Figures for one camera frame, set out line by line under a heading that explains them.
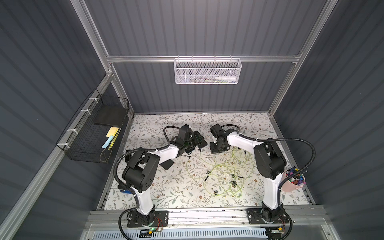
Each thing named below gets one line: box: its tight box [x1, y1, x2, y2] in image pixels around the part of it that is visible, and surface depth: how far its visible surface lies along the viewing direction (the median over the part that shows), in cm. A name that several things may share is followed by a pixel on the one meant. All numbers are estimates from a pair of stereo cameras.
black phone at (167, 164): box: [159, 159, 174, 170], surface depth 93 cm
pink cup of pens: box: [282, 166, 306, 192], surface depth 75 cm
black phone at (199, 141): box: [193, 130, 208, 149], surface depth 86 cm
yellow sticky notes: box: [106, 126, 120, 137], surface depth 77 cm
